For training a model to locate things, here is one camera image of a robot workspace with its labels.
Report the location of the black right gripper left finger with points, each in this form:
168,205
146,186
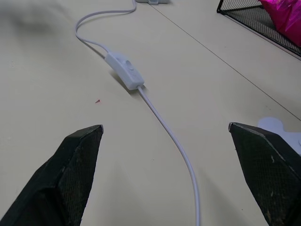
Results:
63,181

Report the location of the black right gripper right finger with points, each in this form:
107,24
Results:
263,174

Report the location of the magenta plastic bag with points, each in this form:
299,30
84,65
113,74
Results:
285,16

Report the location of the white power strip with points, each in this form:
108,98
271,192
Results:
154,2

